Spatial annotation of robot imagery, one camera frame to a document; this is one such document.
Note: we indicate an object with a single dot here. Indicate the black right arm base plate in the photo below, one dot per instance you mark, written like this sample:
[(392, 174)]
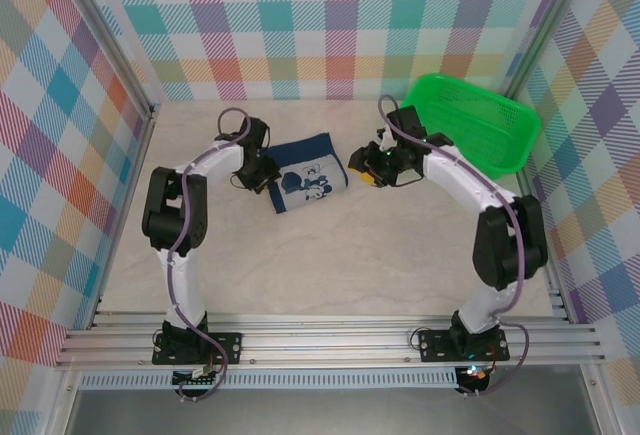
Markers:
[(435, 345)]

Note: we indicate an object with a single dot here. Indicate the grey metal panel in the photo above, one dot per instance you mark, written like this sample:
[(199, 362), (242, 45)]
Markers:
[(325, 412)]

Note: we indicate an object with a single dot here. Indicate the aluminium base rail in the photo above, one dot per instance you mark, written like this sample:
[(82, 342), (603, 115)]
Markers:
[(325, 345)]

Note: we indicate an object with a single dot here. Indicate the aluminium corner post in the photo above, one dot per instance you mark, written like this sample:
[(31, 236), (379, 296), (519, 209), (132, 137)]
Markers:
[(545, 30), (110, 40)]

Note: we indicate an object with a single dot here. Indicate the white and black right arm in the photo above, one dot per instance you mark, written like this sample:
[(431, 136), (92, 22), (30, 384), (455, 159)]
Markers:
[(460, 175)]

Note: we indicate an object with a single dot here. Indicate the dark blue printed t-shirt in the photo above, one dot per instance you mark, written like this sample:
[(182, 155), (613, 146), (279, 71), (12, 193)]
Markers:
[(305, 180)]

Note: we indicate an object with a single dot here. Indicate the green plastic basket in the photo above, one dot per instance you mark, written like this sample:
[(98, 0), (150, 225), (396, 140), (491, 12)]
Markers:
[(470, 125)]

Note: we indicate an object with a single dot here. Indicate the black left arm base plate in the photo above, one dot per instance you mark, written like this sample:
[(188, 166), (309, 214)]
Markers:
[(227, 345)]

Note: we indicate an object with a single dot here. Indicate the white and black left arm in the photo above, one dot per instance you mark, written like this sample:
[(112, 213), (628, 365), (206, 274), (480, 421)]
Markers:
[(182, 285)]

